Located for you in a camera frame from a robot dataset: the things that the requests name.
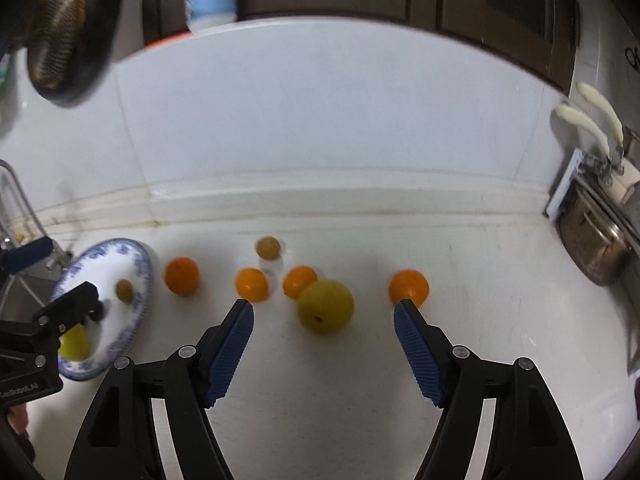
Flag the perforated copper strainer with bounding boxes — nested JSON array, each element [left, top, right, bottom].
[[27, 0, 86, 90]]

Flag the thin gooseneck faucet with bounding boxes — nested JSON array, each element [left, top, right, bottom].
[[0, 159, 73, 271]]

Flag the black scissors on wall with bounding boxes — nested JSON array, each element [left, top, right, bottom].
[[625, 47, 640, 72]]

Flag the large orange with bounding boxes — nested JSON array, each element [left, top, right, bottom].
[[164, 257, 200, 297]]

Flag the small yellow brown fruit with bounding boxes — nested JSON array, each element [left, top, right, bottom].
[[115, 278, 134, 304]]

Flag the person right hand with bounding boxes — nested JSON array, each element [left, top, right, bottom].
[[6, 404, 29, 438]]

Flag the blue white porcelain plate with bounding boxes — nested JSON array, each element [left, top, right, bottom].
[[51, 237, 154, 382]]

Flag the steel pot on rack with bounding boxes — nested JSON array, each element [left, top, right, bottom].
[[558, 183, 632, 286]]

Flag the small brownish green fruit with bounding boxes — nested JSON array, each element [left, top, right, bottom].
[[255, 236, 281, 261]]

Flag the green apple front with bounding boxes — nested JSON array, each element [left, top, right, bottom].
[[58, 324, 91, 362]]

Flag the black frying pan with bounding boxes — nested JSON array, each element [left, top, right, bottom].
[[25, 0, 122, 105]]

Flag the small orange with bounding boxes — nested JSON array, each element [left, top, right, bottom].
[[282, 266, 318, 300], [234, 268, 269, 304]]

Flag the dark plum front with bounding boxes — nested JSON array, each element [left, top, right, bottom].
[[87, 301, 105, 323]]

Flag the white dish rack bracket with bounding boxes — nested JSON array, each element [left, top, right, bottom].
[[544, 148, 585, 222]]

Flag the green apple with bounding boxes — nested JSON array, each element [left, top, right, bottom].
[[296, 280, 355, 336], [58, 324, 91, 362]]

